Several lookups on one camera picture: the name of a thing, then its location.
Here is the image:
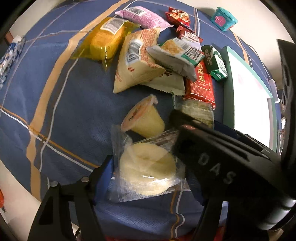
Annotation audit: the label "red milk biscuit packet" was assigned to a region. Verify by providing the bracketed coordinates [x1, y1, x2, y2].
[176, 26, 203, 43]

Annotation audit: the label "white box green rim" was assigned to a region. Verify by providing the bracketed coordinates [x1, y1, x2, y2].
[221, 46, 278, 152]

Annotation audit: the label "blue white tissue pack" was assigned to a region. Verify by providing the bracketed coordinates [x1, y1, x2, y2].
[0, 36, 25, 88]

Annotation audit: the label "cream triangular snack bag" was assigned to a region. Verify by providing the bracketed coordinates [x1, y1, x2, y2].
[113, 27, 167, 94]

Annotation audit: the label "white green cracker packet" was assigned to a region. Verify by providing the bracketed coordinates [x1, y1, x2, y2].
[147, 38, 204, 82]

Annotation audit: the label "yellow cake packet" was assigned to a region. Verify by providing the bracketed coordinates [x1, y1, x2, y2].
[71, 17, 140, 69]

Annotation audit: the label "yellow jelly cup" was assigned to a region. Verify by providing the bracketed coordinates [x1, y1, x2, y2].
[120, 94, 165, 138]

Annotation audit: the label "clear sandwich cake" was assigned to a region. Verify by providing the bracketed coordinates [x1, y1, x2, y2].
[172, 94, 214, 128]

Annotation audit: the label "green milk carton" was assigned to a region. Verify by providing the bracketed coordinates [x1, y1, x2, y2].
[201, 45, 228, 81]

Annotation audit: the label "red gold snack bar packet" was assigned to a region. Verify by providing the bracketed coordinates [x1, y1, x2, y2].
[184, 60, 216, 109]

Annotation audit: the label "red chips bag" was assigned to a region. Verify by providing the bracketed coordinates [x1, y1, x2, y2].
[165, 8, 192, 30]

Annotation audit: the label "pink snack packet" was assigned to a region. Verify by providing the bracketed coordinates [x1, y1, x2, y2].
[115, 6, 172, 32]

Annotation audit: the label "clear bag rice crackers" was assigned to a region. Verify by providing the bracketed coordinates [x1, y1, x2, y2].
[108, 125, 190, 202]

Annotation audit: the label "teal pink toy box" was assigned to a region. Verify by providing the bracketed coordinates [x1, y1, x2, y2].
[210, 7, 238, 32]

